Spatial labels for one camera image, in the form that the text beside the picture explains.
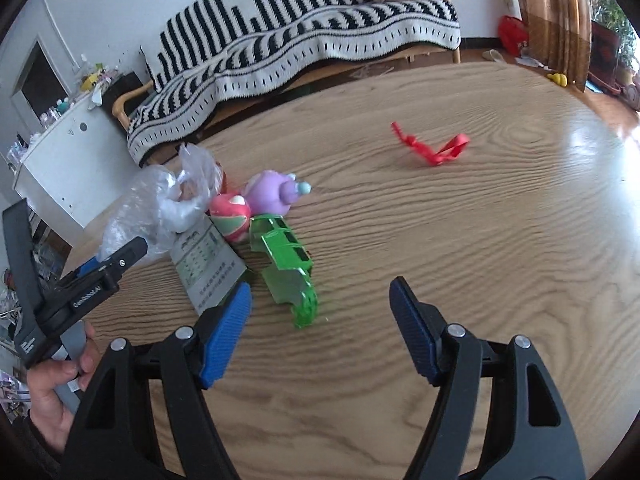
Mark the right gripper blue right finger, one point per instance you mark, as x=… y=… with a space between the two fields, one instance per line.
x=420 y=325

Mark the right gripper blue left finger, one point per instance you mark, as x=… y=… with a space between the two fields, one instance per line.
x=220 y=329

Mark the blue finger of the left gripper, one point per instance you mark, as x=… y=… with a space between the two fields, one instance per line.
x=92 y=266
x=131 y=253

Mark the clear plastic bag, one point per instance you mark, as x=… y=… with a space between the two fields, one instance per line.
x=161 y=204

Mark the green white cigarette box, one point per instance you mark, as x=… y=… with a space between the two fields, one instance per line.
x=208 y=267

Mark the green toy truck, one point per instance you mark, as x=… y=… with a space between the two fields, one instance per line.
x=288 y=275

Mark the red ribbon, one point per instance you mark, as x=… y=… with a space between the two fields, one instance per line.
x=433 y=156

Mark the white cabinet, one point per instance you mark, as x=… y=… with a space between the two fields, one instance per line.
x=75 y=170

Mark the red green toy ball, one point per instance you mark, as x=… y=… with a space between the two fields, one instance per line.
x=231 y=215

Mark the purple toy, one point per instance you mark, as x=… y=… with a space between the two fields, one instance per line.
x=273 y=193

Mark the black white striped blanket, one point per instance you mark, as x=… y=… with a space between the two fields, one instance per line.
x=295 y=45

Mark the yellow toy on floor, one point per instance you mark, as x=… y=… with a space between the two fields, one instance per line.
x=559 y=79

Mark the red bag on floor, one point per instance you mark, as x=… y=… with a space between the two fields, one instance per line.
x=513 y=34

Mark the potted plant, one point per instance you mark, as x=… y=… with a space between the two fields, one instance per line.
x=614 y=58

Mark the brown curtain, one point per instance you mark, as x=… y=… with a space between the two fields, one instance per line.
x=559 y=35

